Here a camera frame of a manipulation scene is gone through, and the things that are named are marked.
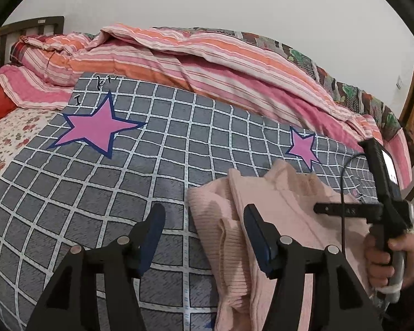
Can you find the dark wooden headboard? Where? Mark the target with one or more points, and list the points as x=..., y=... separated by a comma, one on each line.
x=51, y=22

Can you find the grey checked star blanket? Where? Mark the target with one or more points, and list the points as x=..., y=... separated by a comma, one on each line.
x=124, y=179

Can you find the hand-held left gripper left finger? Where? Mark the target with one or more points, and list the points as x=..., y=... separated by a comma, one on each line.
x=151, y=244

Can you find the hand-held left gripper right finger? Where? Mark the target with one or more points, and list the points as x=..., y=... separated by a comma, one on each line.
x=258, y=244

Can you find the pink striped quilt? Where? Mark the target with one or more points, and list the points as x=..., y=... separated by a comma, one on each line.
x=210, y=62

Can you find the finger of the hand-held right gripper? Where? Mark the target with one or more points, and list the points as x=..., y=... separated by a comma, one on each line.
x=345, y=210

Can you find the white wall switch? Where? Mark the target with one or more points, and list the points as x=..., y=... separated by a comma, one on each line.
x=399, y=82

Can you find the colourful patchwork quilt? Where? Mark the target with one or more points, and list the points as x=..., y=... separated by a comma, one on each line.
x=352, y=96

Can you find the pink knit sweater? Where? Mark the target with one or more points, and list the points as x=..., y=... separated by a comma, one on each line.
x=289, y=193

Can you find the floral bed sheet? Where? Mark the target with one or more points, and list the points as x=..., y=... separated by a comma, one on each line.
x=7, y=138

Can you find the person's right hand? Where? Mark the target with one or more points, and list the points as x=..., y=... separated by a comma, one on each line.
x=377, y=258

